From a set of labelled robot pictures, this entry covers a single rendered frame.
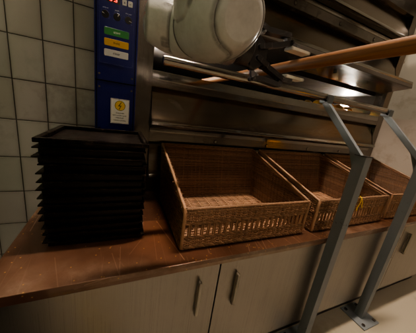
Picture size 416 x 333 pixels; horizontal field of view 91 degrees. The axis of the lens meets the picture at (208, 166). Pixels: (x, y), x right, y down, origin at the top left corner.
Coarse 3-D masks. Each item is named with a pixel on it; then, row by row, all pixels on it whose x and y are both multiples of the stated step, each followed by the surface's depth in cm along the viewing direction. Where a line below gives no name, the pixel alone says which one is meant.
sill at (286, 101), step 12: (156, 72) 93; (192, 84) 101; (204, 84) 103; (216, 84) 105; (252, 96) 116; (264, 96) 119; (276, 96) 122; (312, 108) 136; (324, 108) 140; (336, 108) 144; (372, 120) 164
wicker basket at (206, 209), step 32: (192, 160) 107; (224, 160) 115; (256, 160) 118; (160, 192) 101; (192, 192) 108; (224, 192) 115; (288, 192) 95; (192, 224) 65; (224, 224) 85; (256, 224) 77; (288, 224) 84
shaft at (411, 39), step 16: (352, 48) 43; (368, 48) 40; (384, 48) 38; (400, 48) 36; (272, 64) 66; (288, 64) 59; (304, 64) 54; (320, 64) 50; (336, 64) 47; (208, 80) 110; (224, 80) 95
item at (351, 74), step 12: (264, 36) 92; (300, 48) 101; (276, 60) 116; (288, 60) 115; (312, 72) 130; (324, 72) 129; (348, 72) 126; (360, 72) 124; (372, 72) 126; (348, 84) 148; (360, 84) 146; (372, 84) 144; (384, 84) 142; (396, 84) 140; (408, 84) 144
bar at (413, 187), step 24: (216, 72) 66; (312, 96) 85; (336, 96) 90; (336, 120) 85; (408, 144) 100; (360, 168) 75; (360, 192) 78; (408, 192) 99; (336, 216) 83; (408, 216) 101; (336, 240) 83; (384, 240) 107; (384, 264) 108; (312, 288) 92; (312, 312) 92; (360, 312) 117
